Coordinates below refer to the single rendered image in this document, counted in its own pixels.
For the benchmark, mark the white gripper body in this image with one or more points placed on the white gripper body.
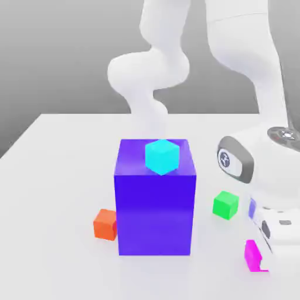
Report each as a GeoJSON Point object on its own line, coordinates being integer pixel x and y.
{"type": "Point", "coordinates": [284, 259]}

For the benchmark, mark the small magenta cube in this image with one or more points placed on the small magenta cube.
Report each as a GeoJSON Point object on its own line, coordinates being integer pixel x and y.
{"type": "Point", "coordinates": [251, 256]}

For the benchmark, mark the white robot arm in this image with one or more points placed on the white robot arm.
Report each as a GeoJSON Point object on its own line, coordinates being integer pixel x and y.
{"type": "Point", "coordinates": [243, 51]}

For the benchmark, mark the small green cube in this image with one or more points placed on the small green cube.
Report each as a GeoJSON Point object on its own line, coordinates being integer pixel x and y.
{"type": "Point", "coordinates": [225, 205]}

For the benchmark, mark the small cyan cube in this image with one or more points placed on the small cyan cube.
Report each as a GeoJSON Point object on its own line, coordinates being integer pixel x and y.
{"type": "Point", "coordinates": [161, 157]}

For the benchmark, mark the small orange cube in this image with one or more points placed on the small orange cube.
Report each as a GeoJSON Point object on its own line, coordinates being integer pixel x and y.
{"type": "Point", "coordinates": [104, 225]}

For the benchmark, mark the large blue box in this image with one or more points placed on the large blue box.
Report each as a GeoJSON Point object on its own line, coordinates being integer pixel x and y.
{"type": "Point", "coordinates": [154, 215]}

